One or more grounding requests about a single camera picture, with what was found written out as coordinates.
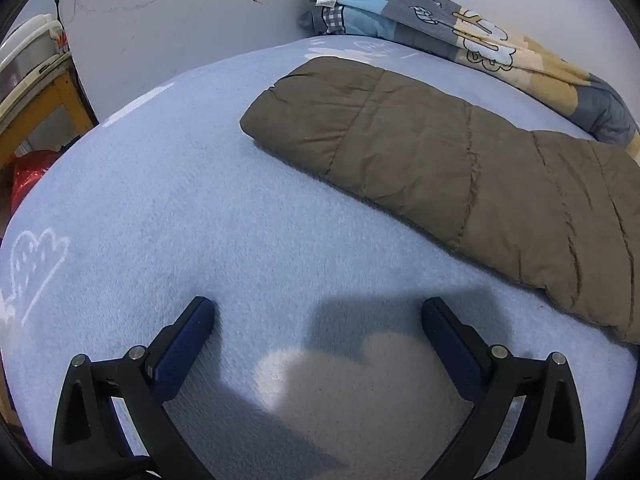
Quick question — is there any black cable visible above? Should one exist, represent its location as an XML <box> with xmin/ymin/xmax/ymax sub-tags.
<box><xmin>52</xmin><ymin>0</ymin><xmax>66</xmax><ymax>51</ymax></box>

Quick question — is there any patchwork cartoon-print quilt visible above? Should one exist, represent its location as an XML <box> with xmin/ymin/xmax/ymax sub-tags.
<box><xmin>298</xmin><ymin>0</ymin><xmax>640</xmax><ymax>166</ymax></box>

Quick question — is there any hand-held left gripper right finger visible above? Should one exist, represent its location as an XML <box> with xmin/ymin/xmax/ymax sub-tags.
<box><xmin>421</xmin><ymin>296</ymin><xmax>587</xmax><ymax>480</ymax></box>

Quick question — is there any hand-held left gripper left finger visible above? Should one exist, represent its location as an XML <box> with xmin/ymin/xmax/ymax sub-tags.
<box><xmin>51</xmin><ymin>296</ymin><xmax>216</xmax><ymax>480</ymax></box>

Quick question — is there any red plastic bag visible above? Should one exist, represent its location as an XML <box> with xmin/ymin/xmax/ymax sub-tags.
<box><xmin>10</xmin><ymin>150</ymin><xmax>63</xmax><ymax>216</ymax></box>

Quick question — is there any yellow wooden stand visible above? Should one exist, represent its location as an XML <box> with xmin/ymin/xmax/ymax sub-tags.
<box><xmin>0</xmin><ymin>52</ymin><xmax>98</xmax><ymax>171</ymax></box>

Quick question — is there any white plastic container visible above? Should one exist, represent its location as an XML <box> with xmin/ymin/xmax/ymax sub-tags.
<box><xmin>0</xmin><ymin>12</ymin><xmax>71</xmax><ymax>116</ymax></box>

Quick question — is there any light blue cloud-print blanket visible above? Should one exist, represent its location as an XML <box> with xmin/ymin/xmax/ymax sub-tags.
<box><xmin>0</xmin><ymin>35</ymin><xmax>638</xmax><ymax>480</ymax></box>

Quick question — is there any brown quilted puffer jacket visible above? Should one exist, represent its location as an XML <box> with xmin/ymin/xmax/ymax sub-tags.
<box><xmin>240</xmin><ymin>56</ymin><xmax>640</xmax><ymax>345</ymax></box>

